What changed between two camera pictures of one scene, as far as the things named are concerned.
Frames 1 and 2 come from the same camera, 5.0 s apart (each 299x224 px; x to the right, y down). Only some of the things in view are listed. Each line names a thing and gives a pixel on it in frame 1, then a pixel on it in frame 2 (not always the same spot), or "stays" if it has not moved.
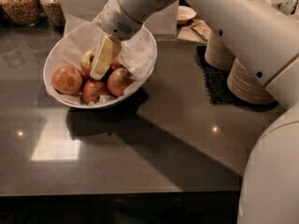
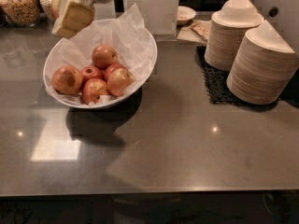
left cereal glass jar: x=21 y=4 stays
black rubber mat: x=216 y=80 stays
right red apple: x=119 y=80 stays
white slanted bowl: x=67 y=69 stays
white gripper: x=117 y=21 to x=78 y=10
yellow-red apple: x=85 y=62 to x=55 y=1
